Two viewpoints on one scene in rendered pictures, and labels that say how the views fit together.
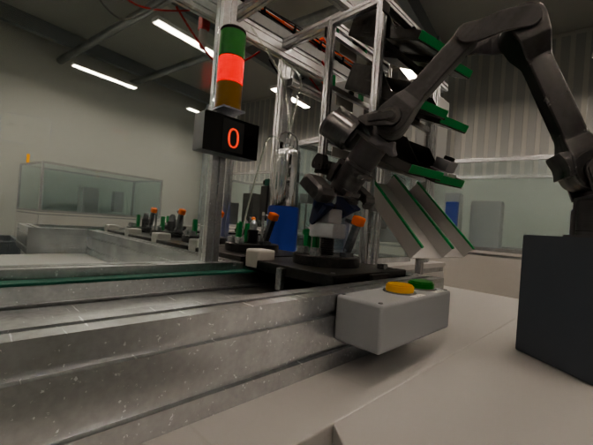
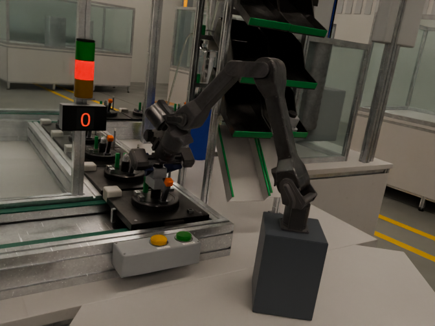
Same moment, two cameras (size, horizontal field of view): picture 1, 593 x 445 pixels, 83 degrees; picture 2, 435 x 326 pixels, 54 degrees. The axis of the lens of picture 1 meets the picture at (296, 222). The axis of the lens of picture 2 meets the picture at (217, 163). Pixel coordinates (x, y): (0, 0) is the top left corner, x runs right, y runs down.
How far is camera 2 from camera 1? 0.73 m
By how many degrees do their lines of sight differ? 19
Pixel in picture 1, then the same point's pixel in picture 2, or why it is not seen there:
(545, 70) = (272, 108)
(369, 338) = (119, 269)
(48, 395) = not seen: outside the picture
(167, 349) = (10, 268)
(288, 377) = (78, 281)
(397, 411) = (118, 304)
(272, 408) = (61, 294)
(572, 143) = (279, 163)
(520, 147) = not seen: outside the picture
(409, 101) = (194, 110)
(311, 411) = (76, 298)
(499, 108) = not seen: outside the picture
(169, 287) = (44, 215)
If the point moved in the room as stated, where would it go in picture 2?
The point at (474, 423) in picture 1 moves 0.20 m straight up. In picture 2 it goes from (147, 316) to (155, 233)
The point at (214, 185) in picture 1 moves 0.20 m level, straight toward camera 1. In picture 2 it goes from (78, 147) to (54, 166)
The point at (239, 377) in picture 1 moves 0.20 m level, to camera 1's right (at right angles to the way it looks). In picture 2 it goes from (48, 279) to (130, 299)
